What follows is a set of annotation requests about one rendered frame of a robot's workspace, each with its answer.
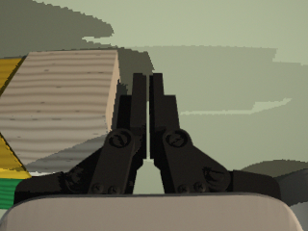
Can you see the grey striped cube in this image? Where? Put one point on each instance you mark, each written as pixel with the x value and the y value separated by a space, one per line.
pixel 59 108

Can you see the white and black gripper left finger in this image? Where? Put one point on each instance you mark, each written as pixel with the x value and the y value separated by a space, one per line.
pixel 112 169

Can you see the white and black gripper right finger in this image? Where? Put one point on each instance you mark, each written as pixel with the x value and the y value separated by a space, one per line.
pixel 184 168

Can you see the green cube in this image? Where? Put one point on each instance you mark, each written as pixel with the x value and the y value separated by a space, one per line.
pixel 7 188

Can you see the grey mug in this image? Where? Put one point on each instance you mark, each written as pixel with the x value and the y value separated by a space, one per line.
pixel 294 193

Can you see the yellow cube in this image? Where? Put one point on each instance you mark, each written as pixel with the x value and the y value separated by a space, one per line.
pixel 10 165

